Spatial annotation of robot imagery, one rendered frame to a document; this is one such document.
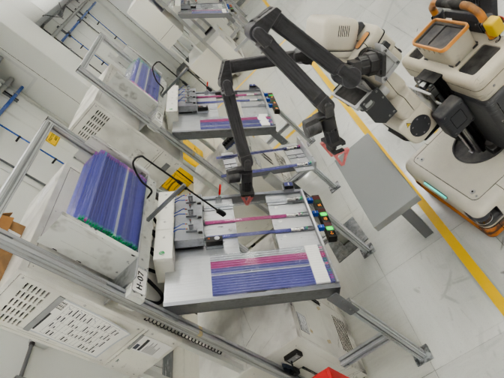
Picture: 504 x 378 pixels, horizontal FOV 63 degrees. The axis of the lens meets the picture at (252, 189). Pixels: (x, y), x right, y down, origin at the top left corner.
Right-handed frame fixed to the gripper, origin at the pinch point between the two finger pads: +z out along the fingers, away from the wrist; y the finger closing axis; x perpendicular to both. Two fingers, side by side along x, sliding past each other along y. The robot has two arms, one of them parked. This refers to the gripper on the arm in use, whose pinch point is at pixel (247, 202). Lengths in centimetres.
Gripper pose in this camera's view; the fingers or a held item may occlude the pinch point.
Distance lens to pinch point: 213.0
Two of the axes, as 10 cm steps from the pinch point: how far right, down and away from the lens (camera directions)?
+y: 1.4, 5.7, -8.1
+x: 9.9, -0.8, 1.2
